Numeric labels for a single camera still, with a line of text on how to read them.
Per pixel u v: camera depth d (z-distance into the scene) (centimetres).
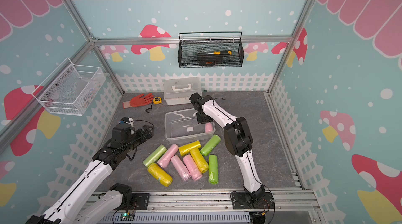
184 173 79
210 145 91
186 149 88
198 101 71
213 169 81
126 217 73
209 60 90
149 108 112
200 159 84
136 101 116
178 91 106
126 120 72
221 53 92
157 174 79
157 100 113
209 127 91
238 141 56
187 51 96
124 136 60
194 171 79
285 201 76
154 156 85
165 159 85
